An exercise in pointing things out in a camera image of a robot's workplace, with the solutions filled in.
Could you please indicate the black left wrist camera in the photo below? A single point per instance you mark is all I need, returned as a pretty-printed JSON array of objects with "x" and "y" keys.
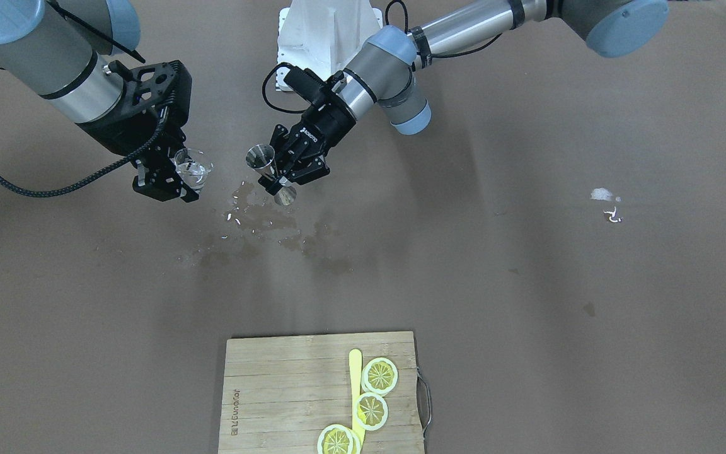
[{"x": 310, "y": 87}]

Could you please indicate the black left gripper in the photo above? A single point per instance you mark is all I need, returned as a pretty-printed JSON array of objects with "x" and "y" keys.
[{"x": 327, "y": 122}]

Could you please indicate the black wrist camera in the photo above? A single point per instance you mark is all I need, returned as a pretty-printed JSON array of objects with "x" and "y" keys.
[
  {"x": 151, "y": 88},
  {"x": 310, "y": 87}
]

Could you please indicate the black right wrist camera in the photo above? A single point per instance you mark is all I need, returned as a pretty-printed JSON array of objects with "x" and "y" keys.
[{"x": 151, "y": 88}]

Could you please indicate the clear glass measuring cup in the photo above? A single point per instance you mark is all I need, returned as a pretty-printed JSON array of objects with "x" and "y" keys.
[{"x": 193, "y": 166}]

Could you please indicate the steel double jigger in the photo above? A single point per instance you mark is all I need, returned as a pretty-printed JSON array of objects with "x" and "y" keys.
[{"x": 262, "y": 159}]

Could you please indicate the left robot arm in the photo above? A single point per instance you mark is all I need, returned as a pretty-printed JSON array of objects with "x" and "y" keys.
[{"x": 381, "y": 71}]

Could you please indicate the lemon slice near handle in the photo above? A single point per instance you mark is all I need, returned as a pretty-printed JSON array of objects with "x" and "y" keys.
[{"x": 379, "y": 376}]

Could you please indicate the yellow plastic knife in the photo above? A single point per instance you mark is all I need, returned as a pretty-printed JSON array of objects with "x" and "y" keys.
[{"x": 355, "y": 368}]

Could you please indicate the middle lemon slice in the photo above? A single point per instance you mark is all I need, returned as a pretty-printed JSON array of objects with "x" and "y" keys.
[{"x": 370, "y": 411}]

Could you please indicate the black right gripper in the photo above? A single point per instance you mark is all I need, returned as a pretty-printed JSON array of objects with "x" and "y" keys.
[{"x": 113, "y": 137}]

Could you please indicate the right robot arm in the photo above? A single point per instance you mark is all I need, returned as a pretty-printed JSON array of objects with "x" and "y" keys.
[{"x": 81, "y": 57}]

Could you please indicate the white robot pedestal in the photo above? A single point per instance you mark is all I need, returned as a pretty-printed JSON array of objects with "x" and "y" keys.
[{"x": 324, "y": 36}]

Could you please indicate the bamboo cutting board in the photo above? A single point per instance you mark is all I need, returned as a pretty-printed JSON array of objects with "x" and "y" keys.
[{"x": 280, "y": 392}]

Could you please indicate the far lemon slice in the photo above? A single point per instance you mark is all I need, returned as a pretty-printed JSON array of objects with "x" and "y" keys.
[{"x": 337, "y": 438}]

